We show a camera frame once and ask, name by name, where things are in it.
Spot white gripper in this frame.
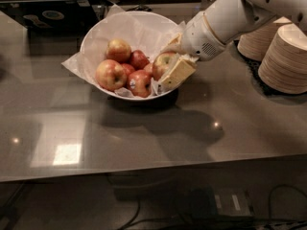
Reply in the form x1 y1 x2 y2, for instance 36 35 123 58
157 11 225 92

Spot large red-yellow apple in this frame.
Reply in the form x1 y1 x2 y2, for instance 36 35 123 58
95 59 127 91
153 52 176 81

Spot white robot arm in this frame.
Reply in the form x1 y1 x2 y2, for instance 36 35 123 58
163 0 307 61

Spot red apple partly hidden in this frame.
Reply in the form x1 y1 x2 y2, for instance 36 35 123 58
144 63 153 77

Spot dark red apple back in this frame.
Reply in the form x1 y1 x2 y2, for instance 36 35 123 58
130 50 150 70

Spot red apple with sticker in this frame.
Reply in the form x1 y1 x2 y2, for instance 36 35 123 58
127 70 152 98

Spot small red apple middle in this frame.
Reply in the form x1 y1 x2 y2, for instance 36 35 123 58
122 63 135 76

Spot white bowl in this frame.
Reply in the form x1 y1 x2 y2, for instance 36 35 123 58
80 10 196 102

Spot red-yellow apple back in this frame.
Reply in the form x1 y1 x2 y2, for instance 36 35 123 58
106 38 131 62

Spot white paper liner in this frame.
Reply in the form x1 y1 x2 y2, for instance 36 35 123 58
62 6 185 101

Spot far stack paper plates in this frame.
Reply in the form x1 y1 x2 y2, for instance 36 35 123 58
238 17 291 61

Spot stack paper plates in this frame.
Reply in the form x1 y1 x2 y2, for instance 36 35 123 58
258 24 307 94
238 17 291 61

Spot black mat under plates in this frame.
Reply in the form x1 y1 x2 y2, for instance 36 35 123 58
238 39 307 95

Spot near stack paper plates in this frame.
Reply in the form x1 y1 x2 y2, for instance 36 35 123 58
258 24 307 94

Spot black tray with stickers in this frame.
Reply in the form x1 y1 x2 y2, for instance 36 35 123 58
0 0 99 33

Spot dark box under table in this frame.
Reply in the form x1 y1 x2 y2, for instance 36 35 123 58
188 187 254 219

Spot black floor cable right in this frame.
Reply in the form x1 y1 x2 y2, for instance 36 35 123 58
267 184 307 230

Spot black floor cable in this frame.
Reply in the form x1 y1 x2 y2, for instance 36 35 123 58
116 195 142 230
267 184 307 230

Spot black floor cable left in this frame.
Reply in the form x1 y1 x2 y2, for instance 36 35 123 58
116 195 142 230

